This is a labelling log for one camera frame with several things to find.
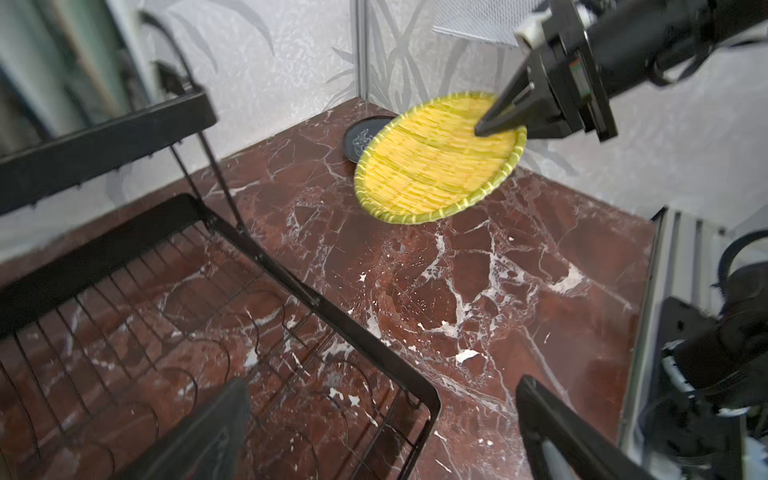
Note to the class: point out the dark blue oval plate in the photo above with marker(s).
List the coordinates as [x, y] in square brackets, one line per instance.
[360, 134]

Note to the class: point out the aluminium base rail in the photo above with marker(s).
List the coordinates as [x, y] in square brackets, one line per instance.
[696, 404]

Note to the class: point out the black wire dish rack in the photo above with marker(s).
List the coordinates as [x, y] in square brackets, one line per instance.
[106, 348]

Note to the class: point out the mint green flower plate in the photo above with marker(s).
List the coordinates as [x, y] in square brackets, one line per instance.
[86, 34]

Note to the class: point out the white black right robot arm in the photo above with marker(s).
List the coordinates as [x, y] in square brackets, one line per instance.
[661, 42]

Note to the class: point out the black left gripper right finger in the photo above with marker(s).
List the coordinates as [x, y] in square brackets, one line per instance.
[561, 445]

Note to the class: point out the white wire mesh basket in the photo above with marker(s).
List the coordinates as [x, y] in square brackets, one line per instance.
[511, 23]

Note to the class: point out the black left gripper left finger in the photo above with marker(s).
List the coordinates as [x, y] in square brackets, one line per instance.
[204, 445]

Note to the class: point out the green yellow woven plate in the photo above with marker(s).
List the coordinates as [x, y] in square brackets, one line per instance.
[427, 164]

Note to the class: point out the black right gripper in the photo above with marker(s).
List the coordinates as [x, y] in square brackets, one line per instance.
[561, 92]

